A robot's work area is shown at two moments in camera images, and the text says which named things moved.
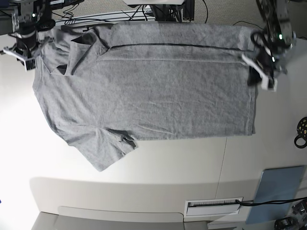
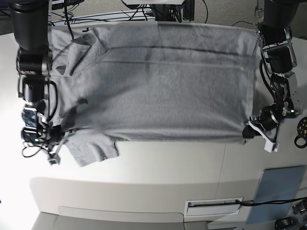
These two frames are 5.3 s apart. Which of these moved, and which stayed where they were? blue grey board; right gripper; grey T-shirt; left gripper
Moved: right gripper; left gripper
Stayed: blue grey board; grey T-shirt
